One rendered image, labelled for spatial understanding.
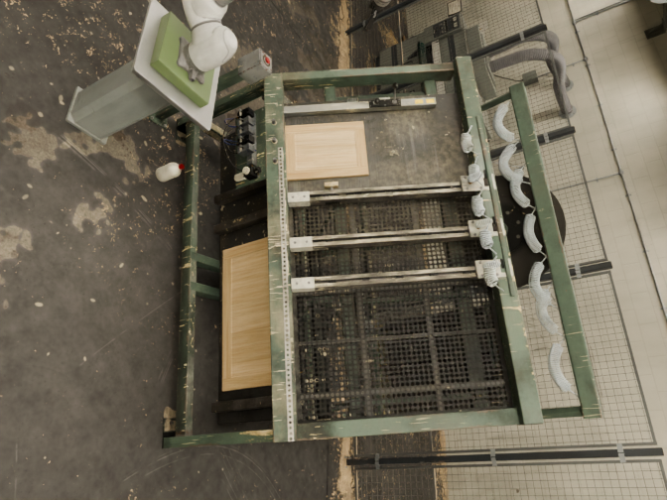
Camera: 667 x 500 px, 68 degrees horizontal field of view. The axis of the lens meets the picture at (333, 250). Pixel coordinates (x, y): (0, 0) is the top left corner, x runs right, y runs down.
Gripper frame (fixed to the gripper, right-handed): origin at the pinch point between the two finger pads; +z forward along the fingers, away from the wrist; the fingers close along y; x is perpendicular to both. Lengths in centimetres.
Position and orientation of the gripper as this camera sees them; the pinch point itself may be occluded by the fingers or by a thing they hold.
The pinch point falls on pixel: (368, 18)
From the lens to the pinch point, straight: 305.7
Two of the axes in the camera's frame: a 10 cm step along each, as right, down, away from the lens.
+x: 9.4, 2.6, 2.3
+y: -2.5, 9.6, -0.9
